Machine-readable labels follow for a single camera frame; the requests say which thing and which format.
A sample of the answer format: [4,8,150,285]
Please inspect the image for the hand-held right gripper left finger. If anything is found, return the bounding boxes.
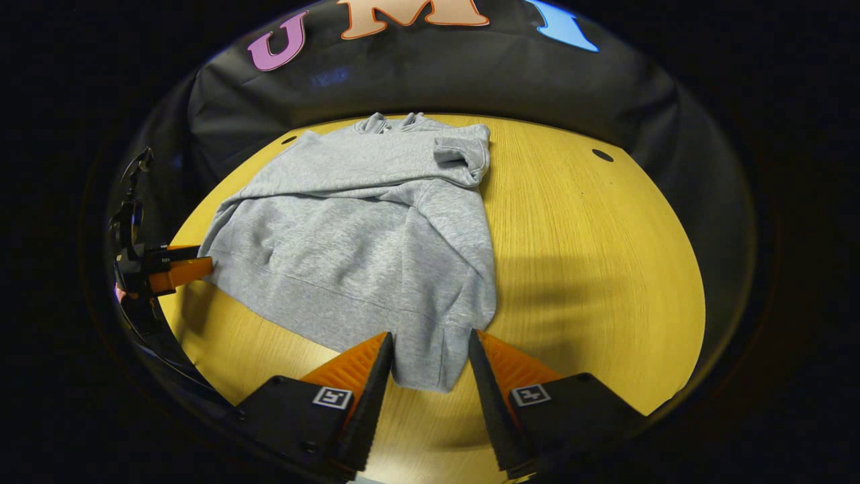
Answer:
[235,331,395,481]

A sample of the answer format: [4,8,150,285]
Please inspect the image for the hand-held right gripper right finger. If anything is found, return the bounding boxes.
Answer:
[468,329,649,479]

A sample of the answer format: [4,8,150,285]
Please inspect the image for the black backdrop cloth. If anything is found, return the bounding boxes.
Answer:
[107,0,760,377]

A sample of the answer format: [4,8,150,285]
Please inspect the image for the grey zip-neck sweater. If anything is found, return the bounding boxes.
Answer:
[197,112,498,394]

